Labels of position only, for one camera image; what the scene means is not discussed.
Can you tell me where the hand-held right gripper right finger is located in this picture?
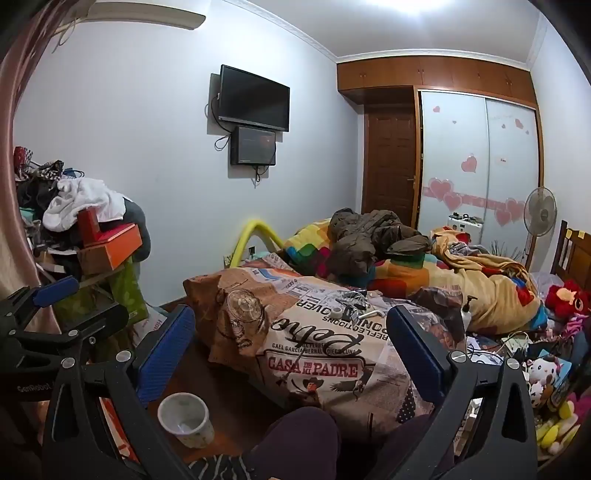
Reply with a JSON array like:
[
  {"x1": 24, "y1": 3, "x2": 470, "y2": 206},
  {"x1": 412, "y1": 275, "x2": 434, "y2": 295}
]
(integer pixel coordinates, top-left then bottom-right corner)
[{"x1": 369, "y1": 305, "x2": 539, "y2": 480}]

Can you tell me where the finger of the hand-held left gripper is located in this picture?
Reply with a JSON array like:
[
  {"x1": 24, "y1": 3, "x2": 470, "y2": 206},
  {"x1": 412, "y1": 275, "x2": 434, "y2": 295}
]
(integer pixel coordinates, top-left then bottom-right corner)
[
  {"x1": 0, "y1": 301, "x2": 131, "y2": 365},
  {"x1": 0, "y1": 276, "x2": 80, "y2": 326}
]

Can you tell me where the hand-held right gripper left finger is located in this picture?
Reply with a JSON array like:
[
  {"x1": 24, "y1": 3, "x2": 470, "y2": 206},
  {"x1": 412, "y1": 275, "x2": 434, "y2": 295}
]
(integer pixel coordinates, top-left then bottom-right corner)
[{"x1": 41, "y1": 305, "x2": 199, "y2": 480}]

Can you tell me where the white cable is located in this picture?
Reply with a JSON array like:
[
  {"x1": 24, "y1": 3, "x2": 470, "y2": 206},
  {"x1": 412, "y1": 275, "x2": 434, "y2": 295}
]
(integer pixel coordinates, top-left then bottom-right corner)
[{"x1": 342, "y1": 290, "x2": 380, "y2": 309}]

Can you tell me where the white red-print carton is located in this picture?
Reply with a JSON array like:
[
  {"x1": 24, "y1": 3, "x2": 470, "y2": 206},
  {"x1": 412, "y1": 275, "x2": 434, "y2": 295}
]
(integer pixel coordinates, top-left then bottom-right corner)
[{"x1": 131, "y1": 311, "x2": 172, "y2": 357}]

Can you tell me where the green bag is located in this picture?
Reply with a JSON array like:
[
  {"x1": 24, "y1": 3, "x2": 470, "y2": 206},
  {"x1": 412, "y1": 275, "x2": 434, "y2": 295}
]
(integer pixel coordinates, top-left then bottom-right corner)
[{"x1": 58, "y1": 257, "x2": 150, "y2": 334}]

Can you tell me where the white pump bottle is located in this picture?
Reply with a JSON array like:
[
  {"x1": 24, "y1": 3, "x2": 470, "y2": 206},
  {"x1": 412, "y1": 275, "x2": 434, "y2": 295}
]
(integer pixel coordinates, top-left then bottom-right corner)
[{"x1": 460, "y1": 295, "x2": 478, "y2": 331}]

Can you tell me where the white paper cup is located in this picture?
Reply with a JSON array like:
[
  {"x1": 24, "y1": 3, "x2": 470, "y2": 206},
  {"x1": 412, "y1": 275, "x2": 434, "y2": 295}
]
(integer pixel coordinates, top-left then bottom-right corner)
[{"x1": 158, "y1": 392, "x2": 216, "y2": 450}]

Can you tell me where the orange box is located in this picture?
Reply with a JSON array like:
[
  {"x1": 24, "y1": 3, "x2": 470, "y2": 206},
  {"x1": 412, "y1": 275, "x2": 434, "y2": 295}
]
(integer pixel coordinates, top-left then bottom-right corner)
[{"x1": 76, "y1": 223, "x2": 143, "y2": 276}]

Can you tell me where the red box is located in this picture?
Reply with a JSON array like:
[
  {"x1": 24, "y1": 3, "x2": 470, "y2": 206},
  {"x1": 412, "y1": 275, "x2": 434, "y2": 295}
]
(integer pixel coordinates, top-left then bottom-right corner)
[{"x1": 77, "y1": 206, "x2": 102, "y2": 246}]

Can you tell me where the white cloth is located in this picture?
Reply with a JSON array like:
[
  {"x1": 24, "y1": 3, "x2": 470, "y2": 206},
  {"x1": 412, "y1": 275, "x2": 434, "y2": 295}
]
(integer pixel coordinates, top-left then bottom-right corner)
[{"x1": 42, "y1": 178, "x2": 127, "y2": 233}]

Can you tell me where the dark grey cloth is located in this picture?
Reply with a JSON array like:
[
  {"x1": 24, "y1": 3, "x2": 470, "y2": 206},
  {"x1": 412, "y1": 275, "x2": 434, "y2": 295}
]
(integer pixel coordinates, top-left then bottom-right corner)
[{"x1": 124, "y1": 200, "x2": 153, "y2": 260}]

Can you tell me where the pile of dark clothes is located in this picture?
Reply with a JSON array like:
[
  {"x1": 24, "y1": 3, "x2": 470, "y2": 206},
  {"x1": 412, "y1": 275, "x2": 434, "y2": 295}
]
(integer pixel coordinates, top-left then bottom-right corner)
[{"x1": 14, "y1": 147, "x2": 65, "y2": 217}]

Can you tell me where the yellow cartoon blanket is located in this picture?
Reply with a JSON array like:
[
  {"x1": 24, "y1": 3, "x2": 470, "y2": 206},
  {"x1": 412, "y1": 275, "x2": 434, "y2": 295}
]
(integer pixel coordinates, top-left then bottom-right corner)
[{"x1": 429, "y1": 226, "x2": 549, "y2": 336}]

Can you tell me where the newspaper print blanket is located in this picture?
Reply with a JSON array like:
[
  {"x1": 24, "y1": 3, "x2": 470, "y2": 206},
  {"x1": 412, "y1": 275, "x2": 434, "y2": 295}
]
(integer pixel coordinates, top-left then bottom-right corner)
[{"x1": 184, "y1": 263, "x2": 468, "y2": 445}]

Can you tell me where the white cat plush toy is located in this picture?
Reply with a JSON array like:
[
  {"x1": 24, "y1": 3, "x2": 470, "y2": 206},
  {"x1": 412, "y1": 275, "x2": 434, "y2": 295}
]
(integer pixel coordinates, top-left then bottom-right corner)
[{"x1": 526, "y1": 357, "x2": 562, "y2": 409}]

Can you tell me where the brown jacket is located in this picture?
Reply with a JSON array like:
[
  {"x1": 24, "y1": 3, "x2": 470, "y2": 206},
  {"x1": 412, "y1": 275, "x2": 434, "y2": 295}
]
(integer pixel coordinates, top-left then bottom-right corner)
[{"x1": 329, "y1": 208, "x2": 433, "y2": 278}]

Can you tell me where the colourful checkered blanket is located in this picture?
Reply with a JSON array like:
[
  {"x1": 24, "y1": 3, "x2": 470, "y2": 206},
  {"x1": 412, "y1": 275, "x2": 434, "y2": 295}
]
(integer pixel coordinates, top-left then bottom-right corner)
[{"x1": 281, "y1": 219, "x2": 445, "y2": 296}]

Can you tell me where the yellow plush toy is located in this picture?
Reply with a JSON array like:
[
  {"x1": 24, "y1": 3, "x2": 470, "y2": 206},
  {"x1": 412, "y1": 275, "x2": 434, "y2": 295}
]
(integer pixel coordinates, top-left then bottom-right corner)
[{"x1": 537, "y1": 401, "x2": 581, "y2": 457}]

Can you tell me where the red plush toy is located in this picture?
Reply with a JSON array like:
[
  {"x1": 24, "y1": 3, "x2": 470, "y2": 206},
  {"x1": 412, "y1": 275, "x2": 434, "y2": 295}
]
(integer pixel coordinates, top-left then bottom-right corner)
[{"x1": 545, "y1": 279, "x2": 591, "y2": 318}]

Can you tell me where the wooden headboard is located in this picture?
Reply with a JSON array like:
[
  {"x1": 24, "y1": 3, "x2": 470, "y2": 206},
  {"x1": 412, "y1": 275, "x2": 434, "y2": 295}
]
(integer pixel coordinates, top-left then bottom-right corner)
[{"x1": 551, "y1": 220, "x2": 591, "y2": 291}]

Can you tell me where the white standing fan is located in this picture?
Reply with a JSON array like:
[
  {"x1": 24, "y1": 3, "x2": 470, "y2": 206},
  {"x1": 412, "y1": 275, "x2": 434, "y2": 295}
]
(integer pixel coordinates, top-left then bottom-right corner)
[{"x1": 523, "y1": 186, "x2": 558, "y2": 269}]

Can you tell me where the brown wooden door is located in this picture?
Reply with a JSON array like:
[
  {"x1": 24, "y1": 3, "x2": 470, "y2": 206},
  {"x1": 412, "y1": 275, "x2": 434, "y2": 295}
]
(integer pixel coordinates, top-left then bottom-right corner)
[{"x1": 362, "y1": 104, "x2": 419, "y2": 229}]

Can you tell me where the wardrobe with heart stickers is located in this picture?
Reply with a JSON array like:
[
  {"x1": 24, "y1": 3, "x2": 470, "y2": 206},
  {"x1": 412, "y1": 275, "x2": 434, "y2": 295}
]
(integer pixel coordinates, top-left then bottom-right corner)
[{"x1": 337, "y1": 55, "x2": 542, "y2": 259}]

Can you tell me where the pink curtain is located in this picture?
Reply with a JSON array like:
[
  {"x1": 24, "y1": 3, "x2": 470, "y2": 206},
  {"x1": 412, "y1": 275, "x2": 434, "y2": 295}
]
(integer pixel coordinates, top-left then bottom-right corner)
[{"x1": 0, "y1": 0, "x2": 99, "y2": 324}]

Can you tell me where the beige ceiling fan blade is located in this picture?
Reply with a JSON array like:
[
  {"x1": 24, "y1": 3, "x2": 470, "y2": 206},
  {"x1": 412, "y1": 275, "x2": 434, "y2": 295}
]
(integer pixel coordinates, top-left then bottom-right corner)
[{"x1": 60, "y1": 0, "x2": 206, "y2": 32}]

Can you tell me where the small black wall monitor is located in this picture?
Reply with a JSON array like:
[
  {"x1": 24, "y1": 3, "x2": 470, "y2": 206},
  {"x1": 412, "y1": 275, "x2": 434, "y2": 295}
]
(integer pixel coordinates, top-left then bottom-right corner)
[{"x1": 231, "y1": 126, "x2": 277, "y2": 167}]

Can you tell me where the black wall television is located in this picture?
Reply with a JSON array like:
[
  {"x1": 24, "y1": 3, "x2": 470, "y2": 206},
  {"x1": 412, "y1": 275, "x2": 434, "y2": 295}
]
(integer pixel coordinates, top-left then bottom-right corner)
[{"x1": 218, "y1": 65, "x2": 291, "y2": 133}]

